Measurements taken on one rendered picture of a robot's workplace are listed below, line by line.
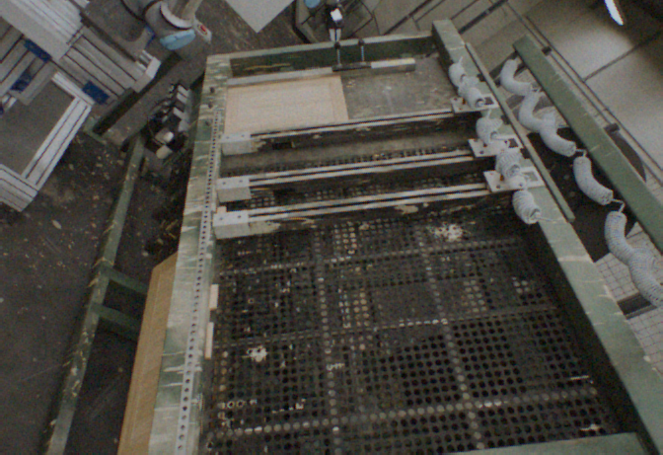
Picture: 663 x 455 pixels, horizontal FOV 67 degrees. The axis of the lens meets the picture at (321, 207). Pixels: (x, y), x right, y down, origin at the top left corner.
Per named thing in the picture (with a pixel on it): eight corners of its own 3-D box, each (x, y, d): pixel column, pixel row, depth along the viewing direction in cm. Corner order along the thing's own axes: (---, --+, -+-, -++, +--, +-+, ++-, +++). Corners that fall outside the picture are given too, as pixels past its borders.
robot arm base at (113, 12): (94, 15, 167) (111, -5, 163) (108, -1, 178) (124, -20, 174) (131, 47, 175) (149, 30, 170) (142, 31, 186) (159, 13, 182)
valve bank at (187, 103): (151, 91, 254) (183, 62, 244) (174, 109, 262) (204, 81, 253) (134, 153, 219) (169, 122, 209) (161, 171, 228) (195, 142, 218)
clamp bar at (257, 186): (221, 189, 202) (206, 141, 185) (511, 154, 202) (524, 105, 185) (219, 205, 195) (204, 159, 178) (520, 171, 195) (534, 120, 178)
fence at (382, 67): (229, 86, 256) (227, 79, 253) (412, 64, 256) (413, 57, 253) (228, 91, 252) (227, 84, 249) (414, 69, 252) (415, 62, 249)
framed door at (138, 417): (156, 270, 239) (152, 268, 237) (236, 214, 216) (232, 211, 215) (118, 474, 176) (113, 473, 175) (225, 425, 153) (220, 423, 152)
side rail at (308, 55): (233, 71, 277) (229, 52, 269) (429, 48, 277) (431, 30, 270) (233, 76, 273) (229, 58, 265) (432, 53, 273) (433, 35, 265)
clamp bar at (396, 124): (225, 144, 222) (212, 98, 205) (488, 113, 222) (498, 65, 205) (223, 158, 215) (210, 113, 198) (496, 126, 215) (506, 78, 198)
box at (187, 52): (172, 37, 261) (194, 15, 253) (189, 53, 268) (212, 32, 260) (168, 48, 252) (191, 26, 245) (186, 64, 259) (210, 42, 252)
